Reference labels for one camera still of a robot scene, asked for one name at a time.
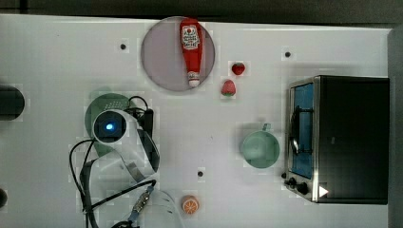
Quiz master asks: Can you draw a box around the red ketchup bottle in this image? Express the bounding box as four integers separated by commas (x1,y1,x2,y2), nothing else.
180,18,202,87

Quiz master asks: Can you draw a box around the light red toy strawberry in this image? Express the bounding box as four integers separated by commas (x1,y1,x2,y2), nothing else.
221,80,237,96

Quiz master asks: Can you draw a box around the grey round plate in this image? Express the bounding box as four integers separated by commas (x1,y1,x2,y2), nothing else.
141,16,216,92

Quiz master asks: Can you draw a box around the green plastic cup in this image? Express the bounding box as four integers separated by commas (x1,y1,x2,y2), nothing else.
240,123,280,169

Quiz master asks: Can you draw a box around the toy orange slice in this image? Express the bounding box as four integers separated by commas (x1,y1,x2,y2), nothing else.
182,195,200,215

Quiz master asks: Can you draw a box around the green plastic strainer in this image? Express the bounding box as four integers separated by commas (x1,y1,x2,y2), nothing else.
85,93,129,157

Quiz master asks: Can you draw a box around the dark red toy strawberry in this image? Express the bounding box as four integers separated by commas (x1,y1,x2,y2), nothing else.
231,63,245,76

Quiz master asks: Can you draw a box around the silver toaster oven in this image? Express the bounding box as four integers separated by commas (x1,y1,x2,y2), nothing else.
281,75,390,205

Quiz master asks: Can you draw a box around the black round base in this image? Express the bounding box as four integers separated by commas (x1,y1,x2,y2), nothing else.
0,85,25,121

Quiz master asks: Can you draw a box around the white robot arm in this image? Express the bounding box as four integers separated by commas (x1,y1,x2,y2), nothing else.
80,109,184,228

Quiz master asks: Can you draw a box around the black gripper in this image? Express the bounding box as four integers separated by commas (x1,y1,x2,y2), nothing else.
136,108,154,139

